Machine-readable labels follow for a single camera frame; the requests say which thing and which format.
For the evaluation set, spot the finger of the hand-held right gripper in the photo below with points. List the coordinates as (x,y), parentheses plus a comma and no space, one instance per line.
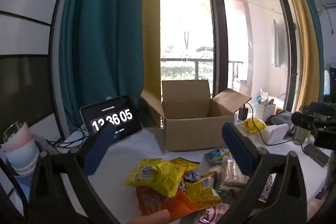
(302,119)
(317,108)

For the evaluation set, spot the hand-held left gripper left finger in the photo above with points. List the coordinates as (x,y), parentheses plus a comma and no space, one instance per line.
(97,151)

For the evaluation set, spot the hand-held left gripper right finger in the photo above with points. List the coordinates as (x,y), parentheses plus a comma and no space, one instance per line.
(237,148)

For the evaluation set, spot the blue and yellow snack packet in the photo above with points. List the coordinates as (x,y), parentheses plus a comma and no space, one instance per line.
(218,154)

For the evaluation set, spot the clear cracker packet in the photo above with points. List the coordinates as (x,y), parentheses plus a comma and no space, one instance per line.
(232,176)

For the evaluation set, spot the brown cardboard box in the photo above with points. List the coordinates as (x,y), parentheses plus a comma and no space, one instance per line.
(197,132)

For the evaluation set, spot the yellow snack bag dark edge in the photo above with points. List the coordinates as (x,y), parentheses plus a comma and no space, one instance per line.
(186,164)

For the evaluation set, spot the small yellow snack bag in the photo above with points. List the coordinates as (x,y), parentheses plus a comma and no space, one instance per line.
(202,192)

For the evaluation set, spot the large yellow snack bag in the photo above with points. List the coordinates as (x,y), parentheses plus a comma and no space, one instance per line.
(155,176)

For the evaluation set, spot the orange snack bag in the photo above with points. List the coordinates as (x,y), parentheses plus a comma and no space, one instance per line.
(162,204)

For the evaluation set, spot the person's left hand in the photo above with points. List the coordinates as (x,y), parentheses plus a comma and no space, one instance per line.
(152,218)

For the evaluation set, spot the silver mug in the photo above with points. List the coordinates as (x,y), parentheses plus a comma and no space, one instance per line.
(299,134)

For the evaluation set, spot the grey cloth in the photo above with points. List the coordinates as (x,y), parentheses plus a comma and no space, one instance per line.
(283,117)

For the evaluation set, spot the dark smartphone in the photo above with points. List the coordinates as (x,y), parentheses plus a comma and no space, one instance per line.
(316,155)

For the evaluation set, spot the small orange box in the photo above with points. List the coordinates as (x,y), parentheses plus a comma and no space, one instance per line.
(278,111)

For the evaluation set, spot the white power strip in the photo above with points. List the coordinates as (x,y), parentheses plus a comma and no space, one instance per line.
(76,136)

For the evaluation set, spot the computer monitor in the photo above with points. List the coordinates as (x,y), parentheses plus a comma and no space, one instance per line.
(329,82)

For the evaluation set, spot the white box appliance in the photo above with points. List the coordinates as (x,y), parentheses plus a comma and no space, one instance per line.
(275,134)

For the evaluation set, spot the black power adapter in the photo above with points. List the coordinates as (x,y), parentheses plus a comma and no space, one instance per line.
(242,112)

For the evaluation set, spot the black tablet clock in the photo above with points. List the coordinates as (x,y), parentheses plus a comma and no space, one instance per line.
(113,119)

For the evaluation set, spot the white woven basket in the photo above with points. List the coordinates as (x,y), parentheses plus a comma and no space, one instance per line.
(265,112)

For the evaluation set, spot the items in basket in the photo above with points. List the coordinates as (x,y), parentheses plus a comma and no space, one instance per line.
(265,99)

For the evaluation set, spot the white packet red print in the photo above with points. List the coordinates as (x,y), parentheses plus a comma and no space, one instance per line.
(212,214)

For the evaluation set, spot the white plastic cup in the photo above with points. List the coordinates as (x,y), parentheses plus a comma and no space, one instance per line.
(26,171)

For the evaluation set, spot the pink plastic cup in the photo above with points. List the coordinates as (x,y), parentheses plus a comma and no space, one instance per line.
(18,137)

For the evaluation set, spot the yellow curtain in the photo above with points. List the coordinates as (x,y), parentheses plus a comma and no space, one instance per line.
(296,29)
(151,29)

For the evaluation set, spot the balcony railing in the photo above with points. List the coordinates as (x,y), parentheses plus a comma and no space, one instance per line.
(183,60)

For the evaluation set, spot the white air conditioner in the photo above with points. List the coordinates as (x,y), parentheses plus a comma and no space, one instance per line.
(330,3)

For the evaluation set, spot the black window frame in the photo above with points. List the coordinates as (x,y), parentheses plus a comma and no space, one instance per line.
(218,29)

